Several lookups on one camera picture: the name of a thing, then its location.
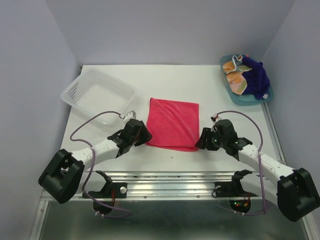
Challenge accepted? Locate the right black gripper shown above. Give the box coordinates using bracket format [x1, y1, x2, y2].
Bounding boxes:
[193, 127, 226, 151]

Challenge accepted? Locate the pink microfiber towel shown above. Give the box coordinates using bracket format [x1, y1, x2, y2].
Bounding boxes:
[146, 97, 200, 152]

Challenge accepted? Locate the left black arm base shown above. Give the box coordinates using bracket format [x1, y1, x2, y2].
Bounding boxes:
[82, 170, 131, 219]

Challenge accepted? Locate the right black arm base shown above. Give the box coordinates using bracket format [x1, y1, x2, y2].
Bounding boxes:
[211, 169, 258, 216]

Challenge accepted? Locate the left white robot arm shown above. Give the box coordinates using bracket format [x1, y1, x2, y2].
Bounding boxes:
[38, 119, 152, 204]

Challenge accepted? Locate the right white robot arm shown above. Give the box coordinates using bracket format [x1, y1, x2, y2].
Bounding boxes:
[195, 119, 320, 222]

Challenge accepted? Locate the teal plastic tray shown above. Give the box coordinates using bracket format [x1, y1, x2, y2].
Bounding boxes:
[219, 55, 274, 106]

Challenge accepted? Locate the white plastic basket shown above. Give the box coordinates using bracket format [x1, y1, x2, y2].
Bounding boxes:
[61, 67, 137, 118]

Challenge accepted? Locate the orange patterned towel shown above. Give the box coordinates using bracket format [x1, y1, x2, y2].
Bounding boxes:
[222, 54, 251, 95]

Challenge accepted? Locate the purple towel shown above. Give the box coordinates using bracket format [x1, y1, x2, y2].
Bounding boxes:
[242, 56, 270, 100]

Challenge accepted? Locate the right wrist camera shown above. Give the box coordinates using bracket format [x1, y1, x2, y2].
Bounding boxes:
[210, 113, 219, 123]

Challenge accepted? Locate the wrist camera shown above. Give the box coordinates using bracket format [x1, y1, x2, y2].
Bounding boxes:
[210, 113, 219, 123]
[119, 110, 137, 124]

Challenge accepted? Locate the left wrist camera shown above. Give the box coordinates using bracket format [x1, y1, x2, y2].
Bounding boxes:
[119, 110, 137, 124]

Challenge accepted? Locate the aluminium mounting rail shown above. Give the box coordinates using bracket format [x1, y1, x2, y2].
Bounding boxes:
[85, 171, 277, 203]

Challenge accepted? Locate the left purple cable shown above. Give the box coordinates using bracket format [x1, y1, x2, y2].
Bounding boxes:
[69, 110, 131, 218]

